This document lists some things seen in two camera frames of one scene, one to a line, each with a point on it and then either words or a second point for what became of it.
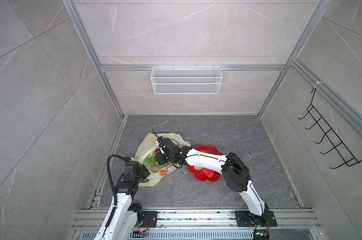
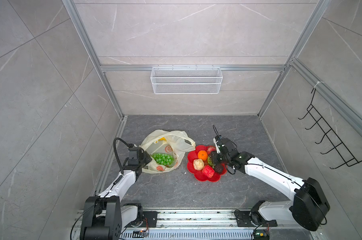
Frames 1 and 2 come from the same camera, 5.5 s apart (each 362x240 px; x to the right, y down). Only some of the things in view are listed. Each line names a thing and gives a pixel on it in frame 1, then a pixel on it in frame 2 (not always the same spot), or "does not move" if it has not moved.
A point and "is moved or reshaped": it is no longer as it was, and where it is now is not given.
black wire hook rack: (346, 156) does not move
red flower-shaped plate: (198, 174) does not move
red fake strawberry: (208, 172) does not move
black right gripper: (159, 159) to (213, 157)
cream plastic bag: (145, 154) is moved or reshaped
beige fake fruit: (198, 168) does not move
